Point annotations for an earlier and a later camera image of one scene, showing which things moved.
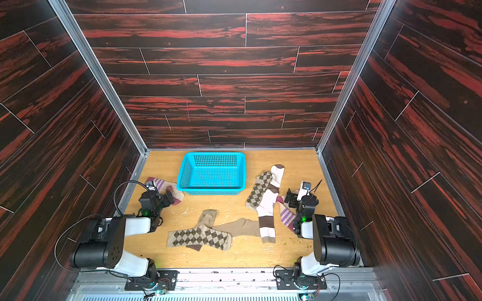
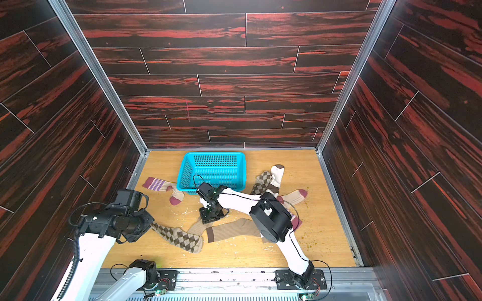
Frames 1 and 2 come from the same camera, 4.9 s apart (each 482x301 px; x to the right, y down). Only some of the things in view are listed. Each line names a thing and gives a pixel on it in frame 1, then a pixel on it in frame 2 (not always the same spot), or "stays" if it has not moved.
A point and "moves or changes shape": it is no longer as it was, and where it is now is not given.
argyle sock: (201, 235) moves or changes shape
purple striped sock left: (162, 185) stays
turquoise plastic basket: (213, 173) stays
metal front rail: (230, 285) stays
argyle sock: (255, 197) stays
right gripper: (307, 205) to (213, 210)
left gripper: (164, 198) to (135, 235)
